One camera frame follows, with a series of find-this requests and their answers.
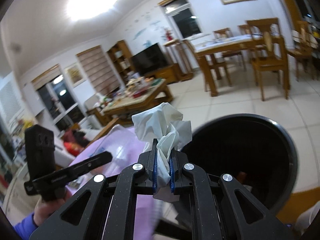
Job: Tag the wooden dining table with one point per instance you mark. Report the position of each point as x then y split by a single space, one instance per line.
209 55

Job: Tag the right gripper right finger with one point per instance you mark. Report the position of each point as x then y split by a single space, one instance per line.
220 207

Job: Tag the wooden bookshelf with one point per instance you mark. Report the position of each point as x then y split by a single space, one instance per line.
120 56

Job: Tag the black television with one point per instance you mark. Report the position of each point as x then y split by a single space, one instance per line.
149 60

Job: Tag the red cushion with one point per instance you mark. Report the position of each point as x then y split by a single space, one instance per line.
73 148

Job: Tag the wooden tv cabinet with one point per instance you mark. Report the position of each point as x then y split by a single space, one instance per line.
171 73

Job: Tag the purple tablecloth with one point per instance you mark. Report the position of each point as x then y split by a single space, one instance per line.
125 148

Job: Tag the black trash bin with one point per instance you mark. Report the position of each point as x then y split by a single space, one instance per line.
254 149

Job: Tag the white sofa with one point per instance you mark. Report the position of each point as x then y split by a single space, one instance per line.
90 126

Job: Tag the wooden dining chair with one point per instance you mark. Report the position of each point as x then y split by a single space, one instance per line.
269 52

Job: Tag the white tissue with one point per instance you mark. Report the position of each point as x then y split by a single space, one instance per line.
165 124

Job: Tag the wooden coffee table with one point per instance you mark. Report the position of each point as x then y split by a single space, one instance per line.
141 100

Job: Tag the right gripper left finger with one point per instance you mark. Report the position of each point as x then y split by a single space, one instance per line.
104 208

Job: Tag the left hand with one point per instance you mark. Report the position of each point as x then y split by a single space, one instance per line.
43 210

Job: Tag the wooden plant stand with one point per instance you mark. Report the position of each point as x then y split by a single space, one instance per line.
177 55

